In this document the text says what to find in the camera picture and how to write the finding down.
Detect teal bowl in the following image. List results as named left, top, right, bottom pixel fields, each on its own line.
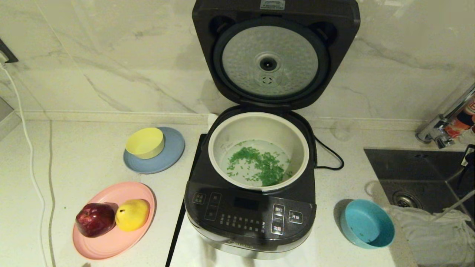
left=340, top=199, right=395, bottom=249

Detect black rice cooker lid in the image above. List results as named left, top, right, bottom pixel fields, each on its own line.
left=192, top=0, right=361, bottom=110

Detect red apple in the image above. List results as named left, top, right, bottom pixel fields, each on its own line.
left=76, top=203, right=116, bottom=238

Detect yellow pear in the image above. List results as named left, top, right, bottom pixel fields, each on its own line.
left=115, top=199, right=150, bottom=233

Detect chopped green vegetables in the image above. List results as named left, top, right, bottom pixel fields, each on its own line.
left=226, top=140, right=294, bottom=187

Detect black power cord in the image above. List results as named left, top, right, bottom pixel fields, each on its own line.
left=314, top=136, right=344, bottom=171

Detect round sink drain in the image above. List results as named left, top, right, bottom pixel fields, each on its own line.
left=392, top=191, right=423, bottom=209

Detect blue plate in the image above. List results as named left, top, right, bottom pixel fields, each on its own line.
left=123, top=127, right=185, bottom=175

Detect white cable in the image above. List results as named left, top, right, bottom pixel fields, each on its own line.
left=0, top=63, right=49, bottom=267

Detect steel sink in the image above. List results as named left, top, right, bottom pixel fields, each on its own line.
left=363, top=148, right=475, bottom=267

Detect white inner pot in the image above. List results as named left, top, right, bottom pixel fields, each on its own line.
left=208, top=112, right=310, bottom=192

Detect chrome faucet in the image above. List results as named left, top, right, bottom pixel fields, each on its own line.
left=415, top=82, right=475, bottom=149

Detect black wall socket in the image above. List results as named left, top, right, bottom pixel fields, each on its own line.
left=0, top=38, right=19, bottom=64

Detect black rice cooker base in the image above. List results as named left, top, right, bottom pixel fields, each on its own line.
left=184, top=106, right=317, bottom=260

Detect yellow bowl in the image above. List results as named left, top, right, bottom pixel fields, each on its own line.
left=125, top=128, right=165, bottom=160

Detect pink plate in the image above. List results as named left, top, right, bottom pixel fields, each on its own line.
left=73, top=181, right=156, bottom=260

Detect white crumpled cloth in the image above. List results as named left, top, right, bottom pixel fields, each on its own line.
left=388, top=204, right=475, bottom=267

